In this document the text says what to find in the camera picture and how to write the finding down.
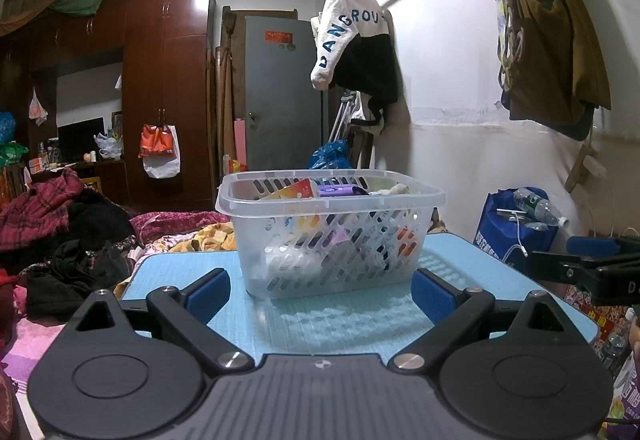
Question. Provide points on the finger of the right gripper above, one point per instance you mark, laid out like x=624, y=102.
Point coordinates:
x=601, y=248
x=613, y=280

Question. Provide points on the brown hanging tote bag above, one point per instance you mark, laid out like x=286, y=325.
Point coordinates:
x=554, y=73

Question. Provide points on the plastic water bottle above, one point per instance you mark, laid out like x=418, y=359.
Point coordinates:
x=539, y=208

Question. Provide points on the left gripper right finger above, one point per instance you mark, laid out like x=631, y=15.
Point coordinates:
x=458, y=316

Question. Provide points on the dark red wooden wardrobe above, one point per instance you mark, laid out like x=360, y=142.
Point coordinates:
x=163, y=47

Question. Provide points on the blue shopping bag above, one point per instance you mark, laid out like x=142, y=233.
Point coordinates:
x=508, y=234

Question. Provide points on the black clothing pile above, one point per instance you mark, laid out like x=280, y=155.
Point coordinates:
x=60, y=271

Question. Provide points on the grey door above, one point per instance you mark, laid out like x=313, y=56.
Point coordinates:
x=283, y=112

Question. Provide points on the white and black hoodie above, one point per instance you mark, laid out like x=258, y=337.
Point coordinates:
x=354, y=51

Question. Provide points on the maroon quilted jacket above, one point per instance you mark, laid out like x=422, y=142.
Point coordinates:
x=41, y=212

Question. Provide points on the light blue folding table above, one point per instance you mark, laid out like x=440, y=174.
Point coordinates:
x=379, y=320

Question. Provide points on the colourful medicine box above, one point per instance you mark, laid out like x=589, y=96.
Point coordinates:
x=286, y=205

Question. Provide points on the blue plastic bag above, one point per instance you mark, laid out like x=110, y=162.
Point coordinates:
x=332, y=155

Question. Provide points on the orange and white hanging bag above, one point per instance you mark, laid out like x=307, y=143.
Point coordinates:
x=160, y=152

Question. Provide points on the yellow patterned blanket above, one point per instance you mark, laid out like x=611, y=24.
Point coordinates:
x=212, y=237

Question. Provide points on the clear plastic basket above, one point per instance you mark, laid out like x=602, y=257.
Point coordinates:
x=341, y=190

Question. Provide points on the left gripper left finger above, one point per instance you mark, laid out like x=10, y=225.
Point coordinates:
x=182, y=317

